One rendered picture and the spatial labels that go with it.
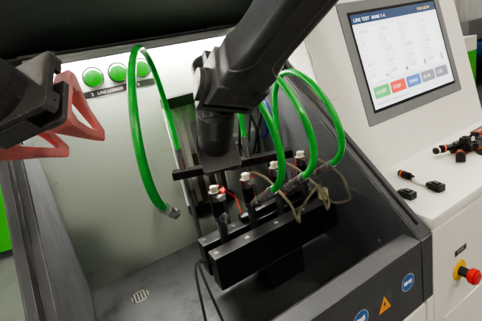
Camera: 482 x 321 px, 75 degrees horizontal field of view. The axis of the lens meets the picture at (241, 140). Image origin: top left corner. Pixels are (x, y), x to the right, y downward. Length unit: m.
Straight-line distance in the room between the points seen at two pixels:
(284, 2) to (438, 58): 1.01
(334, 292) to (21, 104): 0.54
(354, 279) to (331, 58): 0.54
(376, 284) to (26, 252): 0.59
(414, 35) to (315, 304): 0.87
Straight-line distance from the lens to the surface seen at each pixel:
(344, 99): 0.90
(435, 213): 0.79
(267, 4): 0.30
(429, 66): 1.20
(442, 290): 0.91
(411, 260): 0.75
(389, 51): 1.06
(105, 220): 0.95
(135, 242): 0.99
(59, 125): 0.32
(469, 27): 6.53
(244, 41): 0.33
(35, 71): 0.34
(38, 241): 0.60
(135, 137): 0.46
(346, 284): 0.64
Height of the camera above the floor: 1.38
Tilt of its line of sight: 16 degrees down
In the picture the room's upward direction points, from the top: 11 degrees counter-clockwise
